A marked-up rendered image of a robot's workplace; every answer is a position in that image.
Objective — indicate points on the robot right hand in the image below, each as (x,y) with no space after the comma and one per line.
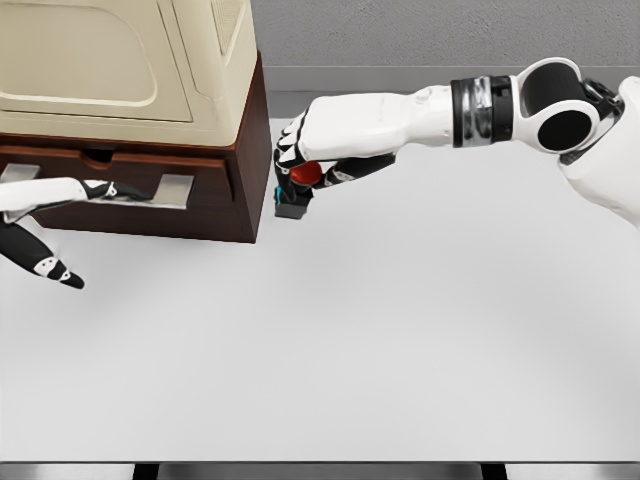
(350,125)

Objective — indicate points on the brown wooden cabinet body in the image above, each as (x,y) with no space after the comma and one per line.
(250,170)

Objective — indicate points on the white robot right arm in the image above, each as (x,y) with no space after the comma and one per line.
(550,110)

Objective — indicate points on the red button black switch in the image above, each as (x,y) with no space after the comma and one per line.
(305,173)

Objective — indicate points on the beige cabinet top unit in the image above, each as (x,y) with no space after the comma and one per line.
(100,60)

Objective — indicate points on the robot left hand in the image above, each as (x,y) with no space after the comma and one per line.
(40,192)

